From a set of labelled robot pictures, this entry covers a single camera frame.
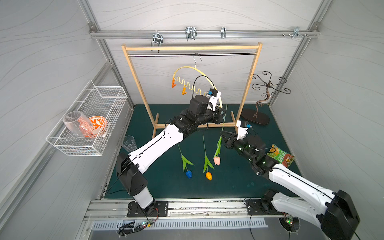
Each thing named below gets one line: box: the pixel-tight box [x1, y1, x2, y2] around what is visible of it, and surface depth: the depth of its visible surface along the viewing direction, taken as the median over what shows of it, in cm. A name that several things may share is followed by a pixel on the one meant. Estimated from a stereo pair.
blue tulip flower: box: [177, 143, 195, 179], surface depth 88 cm
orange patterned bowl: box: [85, 115, 108, 138], surface depth 67 cm
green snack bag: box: [266, 144, 295, 168], surface depth 90 cm
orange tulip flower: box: [202, 133, 215, 181], surface depth 88 cm
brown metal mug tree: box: [241, 71, 292, 125], surface depth 98 cm
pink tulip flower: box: [213, 104, 228, 166], surface depth 76 cm
